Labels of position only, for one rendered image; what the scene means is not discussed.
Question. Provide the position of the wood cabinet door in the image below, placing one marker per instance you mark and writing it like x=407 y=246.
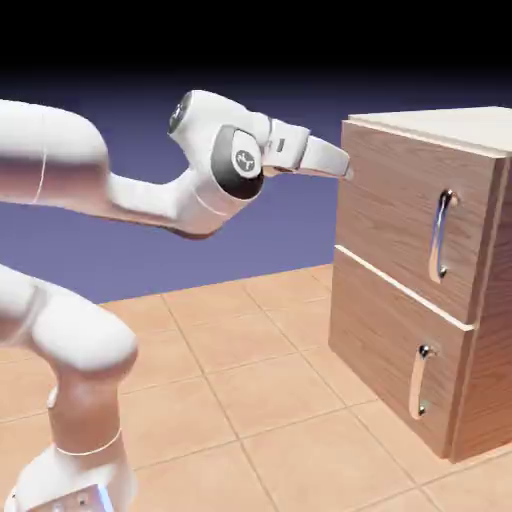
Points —
x=372 y=352
x=392 y=212

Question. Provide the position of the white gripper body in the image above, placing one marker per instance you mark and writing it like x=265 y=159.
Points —
x=324 y=156

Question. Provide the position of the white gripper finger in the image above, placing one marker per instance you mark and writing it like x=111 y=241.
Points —
x=349 y=173

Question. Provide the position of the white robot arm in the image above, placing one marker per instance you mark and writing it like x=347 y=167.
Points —
x=80 y=344

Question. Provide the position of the light wood cabinet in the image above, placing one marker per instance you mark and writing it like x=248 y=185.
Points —
x=488 y=320

